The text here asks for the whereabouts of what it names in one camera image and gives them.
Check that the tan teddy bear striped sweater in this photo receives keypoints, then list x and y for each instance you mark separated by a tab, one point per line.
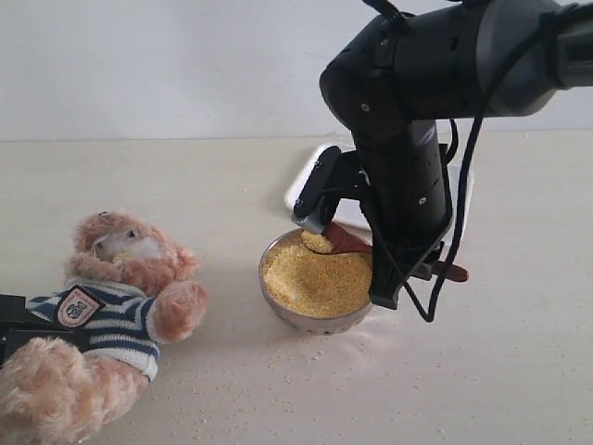
128	289

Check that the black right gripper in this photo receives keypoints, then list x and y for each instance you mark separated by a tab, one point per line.
386	279

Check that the white rectangular plastic tray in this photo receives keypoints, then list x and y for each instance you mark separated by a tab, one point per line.
301	185

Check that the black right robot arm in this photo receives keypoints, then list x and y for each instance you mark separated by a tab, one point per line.
401	74

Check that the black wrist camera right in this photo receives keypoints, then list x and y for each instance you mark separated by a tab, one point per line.
308	209

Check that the dark red wooden spoon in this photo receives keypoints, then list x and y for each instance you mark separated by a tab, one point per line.
336	240

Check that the steel bowl of yellow grain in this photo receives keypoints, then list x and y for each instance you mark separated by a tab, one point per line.
315	294

